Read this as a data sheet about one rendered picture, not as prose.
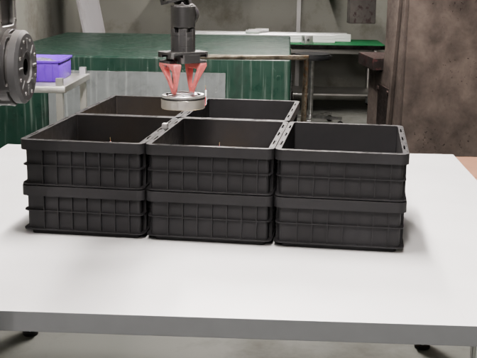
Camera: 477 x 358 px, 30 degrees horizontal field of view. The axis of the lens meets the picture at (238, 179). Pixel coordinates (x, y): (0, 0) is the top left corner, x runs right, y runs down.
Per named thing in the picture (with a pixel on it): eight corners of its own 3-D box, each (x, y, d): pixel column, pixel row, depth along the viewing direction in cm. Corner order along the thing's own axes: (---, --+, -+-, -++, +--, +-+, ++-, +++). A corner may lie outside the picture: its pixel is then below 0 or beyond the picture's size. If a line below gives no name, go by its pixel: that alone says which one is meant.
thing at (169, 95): (200, 99, 205) (200, 97, 205) (157, 99, 206) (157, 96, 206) (207, 94, 214) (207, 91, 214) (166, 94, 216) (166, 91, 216)
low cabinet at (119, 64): (67, 131, 749) (63, 32, 731) (289, 136, 740) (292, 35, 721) (-14, 188, 549) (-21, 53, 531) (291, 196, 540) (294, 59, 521)
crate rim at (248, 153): (273, 160, 200) (274, 149, 199) (143, 154, 204) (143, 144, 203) (289, 130, 239) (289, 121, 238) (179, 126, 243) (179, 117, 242)
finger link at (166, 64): (157, 93, 210) (157, 53, 208) (183, 91, 214) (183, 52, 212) (174, 96, 205) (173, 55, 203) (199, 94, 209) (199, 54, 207)
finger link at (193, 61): (166, 92, 211) (166, 52, 209) (191, 90, 216) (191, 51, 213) (182, 96, 206) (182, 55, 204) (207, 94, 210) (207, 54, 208)
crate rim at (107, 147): (143, 154, 204) (143, 144, 203) (18, 149, 208) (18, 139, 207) (179, 126, 243) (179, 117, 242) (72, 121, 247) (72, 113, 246)
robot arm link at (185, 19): (169, 1, 203) (194, 2, 202) (172, 1, 209) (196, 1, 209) (169, 32, 204) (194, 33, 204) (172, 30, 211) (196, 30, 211)
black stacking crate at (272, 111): (287, 165, 241) (288, 123, 238) (179, 160, 245) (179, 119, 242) (298, 138, 279) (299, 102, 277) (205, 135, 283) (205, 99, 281)
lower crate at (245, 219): (272, 247, 205) (272, 197, 202) (144, 241, 209) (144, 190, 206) (287, 204, 243) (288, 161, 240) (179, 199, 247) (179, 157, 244)
